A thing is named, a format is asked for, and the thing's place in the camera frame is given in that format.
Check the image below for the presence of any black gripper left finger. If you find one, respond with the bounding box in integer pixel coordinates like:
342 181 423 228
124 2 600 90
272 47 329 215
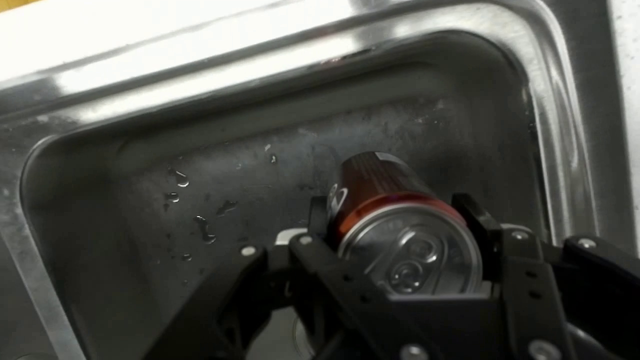
143 191 402 360

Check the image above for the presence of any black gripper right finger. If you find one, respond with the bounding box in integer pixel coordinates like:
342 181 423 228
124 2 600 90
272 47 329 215
453 191 640 360

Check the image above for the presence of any red soda can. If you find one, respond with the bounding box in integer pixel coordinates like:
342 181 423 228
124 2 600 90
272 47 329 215
327 150 486 296

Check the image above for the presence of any stainless steel double sink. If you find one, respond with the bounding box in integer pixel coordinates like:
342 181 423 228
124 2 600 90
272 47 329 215
0 0 619 360

